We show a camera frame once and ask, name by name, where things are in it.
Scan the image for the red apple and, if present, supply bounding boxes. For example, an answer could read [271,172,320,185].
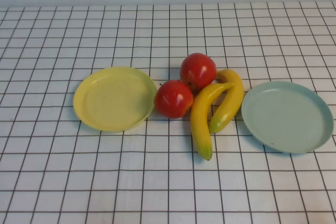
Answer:
[154,79,194,119]
[180,52,218,93]

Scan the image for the long yellow banana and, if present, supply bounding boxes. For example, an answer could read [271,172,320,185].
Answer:
[190,81,236,161]

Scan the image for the curved yellow banana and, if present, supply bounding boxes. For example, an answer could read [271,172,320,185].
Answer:
[209,68,245,134]

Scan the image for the yellow round plate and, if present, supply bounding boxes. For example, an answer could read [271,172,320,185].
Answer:
[72,66,159,133]

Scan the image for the pale blue round plate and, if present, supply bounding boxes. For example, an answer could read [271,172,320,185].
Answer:
[240,81,334,154]

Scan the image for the white grid tablecloth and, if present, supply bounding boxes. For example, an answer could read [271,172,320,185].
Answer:
[0,1,336,224]

